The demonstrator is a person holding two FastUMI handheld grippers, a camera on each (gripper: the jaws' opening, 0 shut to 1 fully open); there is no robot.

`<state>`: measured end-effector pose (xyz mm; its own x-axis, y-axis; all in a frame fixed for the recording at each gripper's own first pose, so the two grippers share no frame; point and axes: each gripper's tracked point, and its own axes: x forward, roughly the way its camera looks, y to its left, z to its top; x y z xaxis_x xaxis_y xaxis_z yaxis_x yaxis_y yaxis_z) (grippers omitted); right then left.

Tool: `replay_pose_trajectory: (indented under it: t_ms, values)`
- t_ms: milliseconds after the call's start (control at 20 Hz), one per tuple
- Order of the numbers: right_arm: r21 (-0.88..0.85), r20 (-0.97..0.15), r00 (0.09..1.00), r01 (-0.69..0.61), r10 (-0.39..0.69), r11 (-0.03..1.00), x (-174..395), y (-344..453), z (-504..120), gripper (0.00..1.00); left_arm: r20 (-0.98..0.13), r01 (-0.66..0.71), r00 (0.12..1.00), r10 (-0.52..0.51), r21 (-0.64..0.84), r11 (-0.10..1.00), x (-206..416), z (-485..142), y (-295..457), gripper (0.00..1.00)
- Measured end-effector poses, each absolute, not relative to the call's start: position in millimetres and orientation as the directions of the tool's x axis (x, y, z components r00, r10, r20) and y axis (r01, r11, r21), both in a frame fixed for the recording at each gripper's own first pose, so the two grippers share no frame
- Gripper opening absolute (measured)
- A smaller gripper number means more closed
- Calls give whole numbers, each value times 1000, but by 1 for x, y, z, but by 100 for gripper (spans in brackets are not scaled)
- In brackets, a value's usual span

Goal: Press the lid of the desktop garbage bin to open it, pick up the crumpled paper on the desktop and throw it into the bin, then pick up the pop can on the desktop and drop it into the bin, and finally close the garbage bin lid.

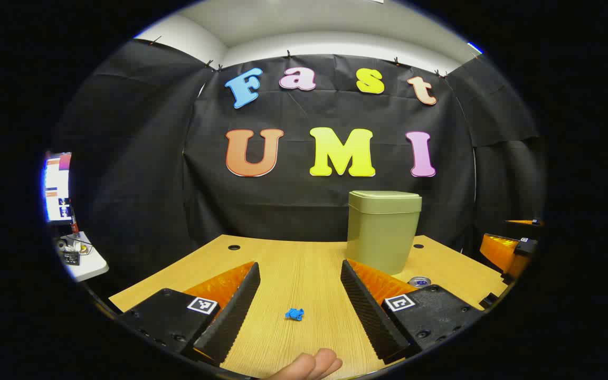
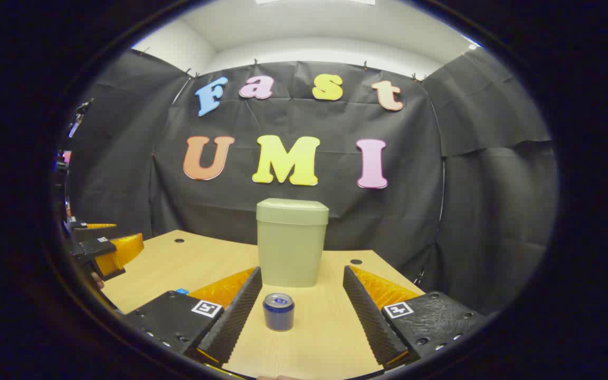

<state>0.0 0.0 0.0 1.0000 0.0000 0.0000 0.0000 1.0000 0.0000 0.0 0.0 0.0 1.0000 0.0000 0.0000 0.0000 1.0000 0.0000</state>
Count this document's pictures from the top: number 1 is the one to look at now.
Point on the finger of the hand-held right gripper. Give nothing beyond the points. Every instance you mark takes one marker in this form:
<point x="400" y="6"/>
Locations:
<point x="499" y="250"/>
<point x="525" y="222"/>

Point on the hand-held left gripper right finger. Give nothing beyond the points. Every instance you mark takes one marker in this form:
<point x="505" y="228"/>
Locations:
<point x="367" y="311"/>

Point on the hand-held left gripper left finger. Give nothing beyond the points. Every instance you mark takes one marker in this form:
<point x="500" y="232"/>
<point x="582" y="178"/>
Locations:
<point x="235" y="316"/>

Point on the blue paper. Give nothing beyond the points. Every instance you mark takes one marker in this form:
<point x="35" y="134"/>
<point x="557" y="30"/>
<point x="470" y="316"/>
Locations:
<point x="294" y="314"/>

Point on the blue silver pop can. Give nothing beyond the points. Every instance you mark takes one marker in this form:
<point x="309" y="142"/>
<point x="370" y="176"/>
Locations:
<point x="420" y="282"/>

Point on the green desktop garbage bin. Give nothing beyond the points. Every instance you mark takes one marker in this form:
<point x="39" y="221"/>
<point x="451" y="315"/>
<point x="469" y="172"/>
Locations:
<point x="383" y="237"/>

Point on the wooden desktop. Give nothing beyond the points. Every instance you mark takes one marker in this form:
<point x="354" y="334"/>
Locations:
<point x="304" y="274"/>

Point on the black backdrop cloth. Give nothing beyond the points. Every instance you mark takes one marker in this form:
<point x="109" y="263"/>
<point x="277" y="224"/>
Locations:
<point x="283" y="200"/>

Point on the white side table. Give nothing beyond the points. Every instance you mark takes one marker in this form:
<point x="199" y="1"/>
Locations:
<point x="90" y="266"/>

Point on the small black device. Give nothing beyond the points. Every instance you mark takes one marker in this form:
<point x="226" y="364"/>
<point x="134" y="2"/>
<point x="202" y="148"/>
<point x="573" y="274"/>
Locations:
<point x="71" y="258"/>

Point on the ceiling light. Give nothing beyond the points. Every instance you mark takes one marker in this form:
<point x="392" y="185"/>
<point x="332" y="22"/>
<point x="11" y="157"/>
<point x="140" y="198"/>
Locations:
<point x="474" y="48"/>

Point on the computer monitor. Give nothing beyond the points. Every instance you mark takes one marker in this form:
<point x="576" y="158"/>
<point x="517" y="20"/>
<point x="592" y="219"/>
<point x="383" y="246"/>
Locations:
<point x="57" y="184"/>

